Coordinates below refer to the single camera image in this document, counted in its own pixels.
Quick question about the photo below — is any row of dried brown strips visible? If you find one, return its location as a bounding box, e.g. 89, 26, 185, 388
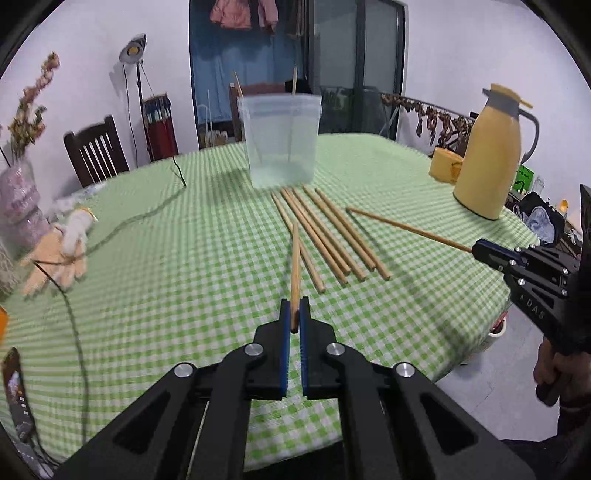
382, 93, 476, 148

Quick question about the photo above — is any row of wooden chopsticks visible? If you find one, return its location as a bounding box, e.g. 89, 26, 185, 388
270, 185, 391, 294

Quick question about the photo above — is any clear plastic container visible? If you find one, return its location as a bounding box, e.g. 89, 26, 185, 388
237, 92, 322, 189

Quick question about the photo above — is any blue curtain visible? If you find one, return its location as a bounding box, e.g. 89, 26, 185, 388
190, 28, 303, 149

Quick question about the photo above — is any beige glove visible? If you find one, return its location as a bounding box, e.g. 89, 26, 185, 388
21, 231, 88, 297

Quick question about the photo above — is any person's right forearm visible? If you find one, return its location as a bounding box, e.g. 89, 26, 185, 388
556, 353, 591, 446

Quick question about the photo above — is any white glove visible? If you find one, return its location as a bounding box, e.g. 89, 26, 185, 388
60, 209, 100, 259

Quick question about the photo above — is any yellow mug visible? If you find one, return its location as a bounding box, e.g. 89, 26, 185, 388
428, 147, 464, 184

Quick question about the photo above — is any black bag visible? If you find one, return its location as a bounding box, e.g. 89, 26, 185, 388
507, 191, 570, 246

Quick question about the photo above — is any green paper bag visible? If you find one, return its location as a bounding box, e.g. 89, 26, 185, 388
515, 165, 537, 195

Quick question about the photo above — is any black smartphone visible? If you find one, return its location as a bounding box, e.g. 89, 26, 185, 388
2, 347, 38, 445

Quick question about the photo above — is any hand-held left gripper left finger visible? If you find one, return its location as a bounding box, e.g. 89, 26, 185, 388
54, 298, 293, 480

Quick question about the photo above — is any sliding glass door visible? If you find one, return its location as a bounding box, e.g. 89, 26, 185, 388
309, 0, 407, 139

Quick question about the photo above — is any metal drying rack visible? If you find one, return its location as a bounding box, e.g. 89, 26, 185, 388
381, 92, 481, 160

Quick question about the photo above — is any green checked tablecloth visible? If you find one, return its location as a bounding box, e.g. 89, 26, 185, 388
0, 133, 541, 472

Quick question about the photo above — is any yellow thermos jug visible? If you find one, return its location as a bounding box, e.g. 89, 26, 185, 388
452, 84, 540, 221

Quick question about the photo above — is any crumpled white plastic wrap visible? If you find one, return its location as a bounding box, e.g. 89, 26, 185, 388
53, 182, 110, 217

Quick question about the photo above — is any dried flower bouquet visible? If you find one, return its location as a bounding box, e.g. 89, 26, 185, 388
0, 52, 61, 163

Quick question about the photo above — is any person's right hand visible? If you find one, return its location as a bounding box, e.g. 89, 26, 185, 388
533, 342, 573, 408

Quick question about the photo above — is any pink ribbed vase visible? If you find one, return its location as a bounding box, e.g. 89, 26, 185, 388
0, 159, 50, 241

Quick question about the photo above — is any pink jacket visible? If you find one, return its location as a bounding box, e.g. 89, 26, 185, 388
257, 0, 279, 33
210, 0, 253, 30

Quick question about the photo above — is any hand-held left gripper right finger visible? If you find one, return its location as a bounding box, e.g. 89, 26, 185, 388
299, 296, 537, 480

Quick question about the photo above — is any black cable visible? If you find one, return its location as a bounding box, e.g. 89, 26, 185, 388
31, 156, 188, 457

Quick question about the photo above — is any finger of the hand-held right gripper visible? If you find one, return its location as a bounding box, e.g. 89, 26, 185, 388
472, 239, 578, 278
504, 271, 571, 296

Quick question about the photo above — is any studio lamp on stand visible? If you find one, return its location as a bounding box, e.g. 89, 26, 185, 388
119, 33, 155, 169

